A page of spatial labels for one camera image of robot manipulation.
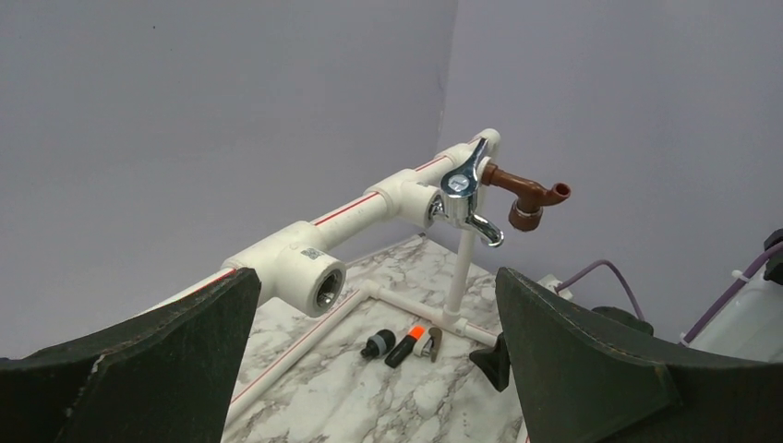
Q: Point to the black round faucet fitting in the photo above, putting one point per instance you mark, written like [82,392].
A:
[378,344]

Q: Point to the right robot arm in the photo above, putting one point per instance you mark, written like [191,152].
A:
[745,321]

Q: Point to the brown plastic faucet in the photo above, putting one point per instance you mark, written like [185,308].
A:
[531,197]

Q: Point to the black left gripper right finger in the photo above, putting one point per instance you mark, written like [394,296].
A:
[583,377]

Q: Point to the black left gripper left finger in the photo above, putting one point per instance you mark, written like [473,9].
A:
[164,376]

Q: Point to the white PVC pipe frame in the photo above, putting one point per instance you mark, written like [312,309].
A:
[294,264]

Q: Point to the black orange faucet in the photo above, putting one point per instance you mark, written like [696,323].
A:
[420,341]

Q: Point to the chrome metal faucet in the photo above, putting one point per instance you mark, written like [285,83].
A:
[458,198]

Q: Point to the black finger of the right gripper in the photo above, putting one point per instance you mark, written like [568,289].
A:
[494,363]

